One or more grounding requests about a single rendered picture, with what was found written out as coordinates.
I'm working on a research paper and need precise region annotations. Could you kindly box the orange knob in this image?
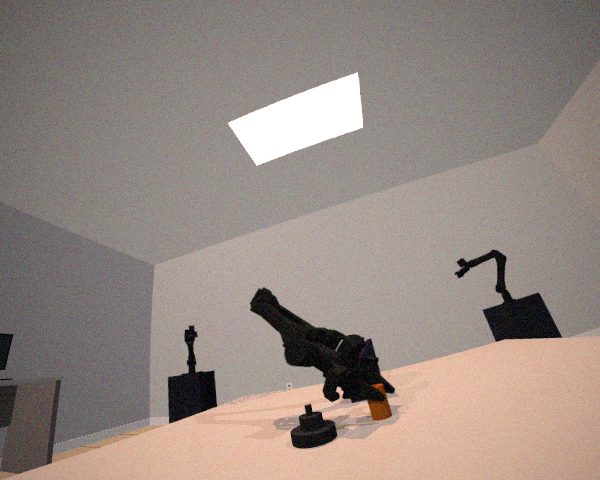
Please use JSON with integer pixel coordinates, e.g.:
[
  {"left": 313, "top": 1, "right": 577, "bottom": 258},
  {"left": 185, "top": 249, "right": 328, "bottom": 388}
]
[{"left": 367, "top": 383, "right": 392, "bottom": 421}]

